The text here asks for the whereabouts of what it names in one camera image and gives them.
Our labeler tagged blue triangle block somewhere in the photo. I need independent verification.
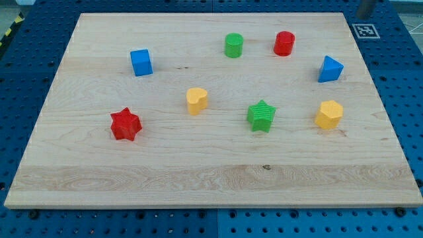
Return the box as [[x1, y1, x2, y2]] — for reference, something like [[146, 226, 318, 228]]
[[318, 56, 344, 83]]

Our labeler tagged white object at top left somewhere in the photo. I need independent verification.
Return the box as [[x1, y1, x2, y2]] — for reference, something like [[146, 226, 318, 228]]
[[15, 0, 36, 6]]

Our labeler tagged white fiducial marker tag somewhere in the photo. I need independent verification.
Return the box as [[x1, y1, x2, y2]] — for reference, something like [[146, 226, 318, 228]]
[[352, 23, 380, 39]]

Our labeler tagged blue cube block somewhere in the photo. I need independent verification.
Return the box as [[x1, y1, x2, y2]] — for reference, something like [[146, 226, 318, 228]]
[[130, 49, 153, 77]]

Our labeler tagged green cylinder block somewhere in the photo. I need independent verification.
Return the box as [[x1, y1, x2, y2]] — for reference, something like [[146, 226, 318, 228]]
[[224, 32, 244, 58]]

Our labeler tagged yellow hexagon block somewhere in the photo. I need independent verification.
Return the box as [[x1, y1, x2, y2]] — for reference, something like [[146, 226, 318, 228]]
[[315, 100, 344, 130]]

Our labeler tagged yellow heart block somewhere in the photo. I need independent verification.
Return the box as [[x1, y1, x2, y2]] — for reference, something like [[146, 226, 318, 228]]
[[186, 87, 208, 115]]

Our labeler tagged wooden board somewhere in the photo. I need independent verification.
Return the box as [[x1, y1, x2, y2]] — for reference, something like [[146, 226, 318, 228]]
[[5, 13, 422, 210]]

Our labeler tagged green star block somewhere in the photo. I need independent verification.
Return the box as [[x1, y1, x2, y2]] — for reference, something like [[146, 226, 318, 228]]
[[247, 100, 276, 133]]

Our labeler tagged red star block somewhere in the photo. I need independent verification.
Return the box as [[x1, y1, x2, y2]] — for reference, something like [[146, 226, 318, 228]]
[[110, 107, 142, 141]]

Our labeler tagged red cylinder block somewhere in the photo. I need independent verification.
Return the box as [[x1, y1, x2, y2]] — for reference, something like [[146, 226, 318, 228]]
[[274, 31, 295, 56]]

